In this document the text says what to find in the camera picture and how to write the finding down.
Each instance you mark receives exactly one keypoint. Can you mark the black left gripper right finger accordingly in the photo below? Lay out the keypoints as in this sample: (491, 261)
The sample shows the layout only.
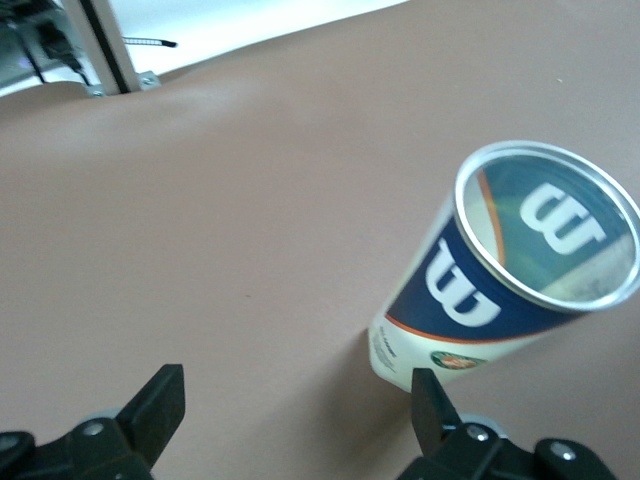
(432, 425)

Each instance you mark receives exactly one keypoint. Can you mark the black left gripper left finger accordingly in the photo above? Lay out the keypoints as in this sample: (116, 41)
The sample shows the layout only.
(150, 420)

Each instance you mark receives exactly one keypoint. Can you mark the white blue tennis ball can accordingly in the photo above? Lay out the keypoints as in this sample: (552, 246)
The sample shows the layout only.
(450, 285)

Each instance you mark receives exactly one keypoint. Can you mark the aluminium post with brackets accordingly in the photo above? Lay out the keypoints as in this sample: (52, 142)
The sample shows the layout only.
(112, 50)

